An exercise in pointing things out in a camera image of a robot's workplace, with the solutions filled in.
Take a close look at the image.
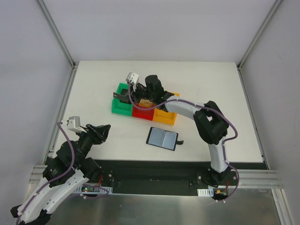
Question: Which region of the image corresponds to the black leather card holder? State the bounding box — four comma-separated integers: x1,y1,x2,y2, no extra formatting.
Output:
146,127,184,151

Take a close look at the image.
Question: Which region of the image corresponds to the white cable duct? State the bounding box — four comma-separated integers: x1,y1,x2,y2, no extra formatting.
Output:
73,184,113,195
197,187,214,197

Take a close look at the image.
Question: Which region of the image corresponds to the red plastic bin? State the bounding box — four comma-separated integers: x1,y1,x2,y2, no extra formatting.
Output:
132,105,154,121

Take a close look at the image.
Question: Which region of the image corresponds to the left white cable duct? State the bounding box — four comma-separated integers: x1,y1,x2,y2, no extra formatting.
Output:
73,184,113,195

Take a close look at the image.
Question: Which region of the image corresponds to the aluminium frame post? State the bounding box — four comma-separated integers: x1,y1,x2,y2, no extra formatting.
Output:
35,0,76,69
237,0,284,71

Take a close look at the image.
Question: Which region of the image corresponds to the yellow plastic bin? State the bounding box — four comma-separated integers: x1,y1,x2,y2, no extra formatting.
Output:
153,108,177,126

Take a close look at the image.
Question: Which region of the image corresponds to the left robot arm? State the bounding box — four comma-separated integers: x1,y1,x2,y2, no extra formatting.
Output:
10,116,112,225

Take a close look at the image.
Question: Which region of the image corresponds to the gold card stack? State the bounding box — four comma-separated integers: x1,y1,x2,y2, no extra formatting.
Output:
138,99,153,108

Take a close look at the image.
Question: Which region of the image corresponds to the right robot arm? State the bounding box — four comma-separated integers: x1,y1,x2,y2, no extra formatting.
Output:
126,72,230,185

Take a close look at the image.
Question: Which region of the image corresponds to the right aluminium frame post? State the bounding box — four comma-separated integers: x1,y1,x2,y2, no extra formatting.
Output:
237,0,284,71

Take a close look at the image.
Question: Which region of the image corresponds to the green plastic bin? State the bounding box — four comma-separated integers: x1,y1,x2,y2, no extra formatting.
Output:
112,82,133,117

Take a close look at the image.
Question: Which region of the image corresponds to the black card stack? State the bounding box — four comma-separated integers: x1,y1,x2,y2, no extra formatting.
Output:
121,89,128,95

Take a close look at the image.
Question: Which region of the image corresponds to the left aluminium frame post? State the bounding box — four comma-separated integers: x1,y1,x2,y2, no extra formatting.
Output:
35,0,76,69

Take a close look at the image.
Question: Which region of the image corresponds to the right white cable duct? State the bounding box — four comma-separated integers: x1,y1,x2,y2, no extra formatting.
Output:
197,187,214,197

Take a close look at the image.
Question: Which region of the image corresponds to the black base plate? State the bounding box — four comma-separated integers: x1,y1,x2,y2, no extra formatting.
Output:
45,157,243,196

